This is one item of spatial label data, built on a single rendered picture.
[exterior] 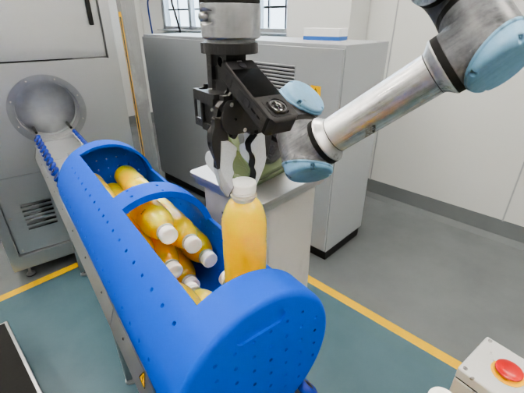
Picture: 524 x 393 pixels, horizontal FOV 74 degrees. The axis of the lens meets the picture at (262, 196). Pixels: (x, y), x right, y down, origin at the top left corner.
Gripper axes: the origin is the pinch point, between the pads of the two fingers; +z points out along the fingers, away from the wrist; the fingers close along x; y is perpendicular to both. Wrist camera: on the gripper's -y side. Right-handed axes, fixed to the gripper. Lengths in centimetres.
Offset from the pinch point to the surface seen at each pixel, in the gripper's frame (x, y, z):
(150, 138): -28, 127, 32
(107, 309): 18, 41, 49
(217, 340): 12.1, -12.0, 13.6
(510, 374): -23.0, -35.1, 23.2
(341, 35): -146, 114, -13
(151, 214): 6.6, 26.3, 15.4
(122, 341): 18, 27, 48
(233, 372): 10.2, -12.2, 21.2
